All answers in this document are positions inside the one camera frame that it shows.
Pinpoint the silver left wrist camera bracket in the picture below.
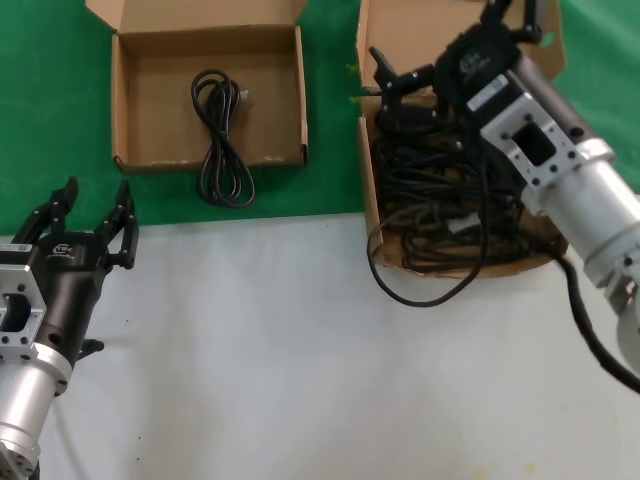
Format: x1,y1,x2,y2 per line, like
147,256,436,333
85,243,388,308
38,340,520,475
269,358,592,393
0,242,50,362

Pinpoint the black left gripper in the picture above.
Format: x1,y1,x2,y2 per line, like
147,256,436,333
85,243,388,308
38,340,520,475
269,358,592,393
12,175,141,365

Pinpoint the green table cloth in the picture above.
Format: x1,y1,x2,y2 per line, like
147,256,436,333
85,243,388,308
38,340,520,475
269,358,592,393
0,0,640,237

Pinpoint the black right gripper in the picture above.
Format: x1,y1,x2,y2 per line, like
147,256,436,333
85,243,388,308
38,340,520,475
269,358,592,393
368,0,600,147

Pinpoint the clean cardboard box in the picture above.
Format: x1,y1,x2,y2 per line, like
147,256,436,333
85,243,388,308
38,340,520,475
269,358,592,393
84,0,311,175

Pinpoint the torn cardboard box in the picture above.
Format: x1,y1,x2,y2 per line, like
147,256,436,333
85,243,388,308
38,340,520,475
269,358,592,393
355,0,577,279

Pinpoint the thin robot cable, silver connector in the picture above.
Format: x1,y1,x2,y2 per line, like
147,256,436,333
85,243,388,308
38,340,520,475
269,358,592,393
366,134,494,308

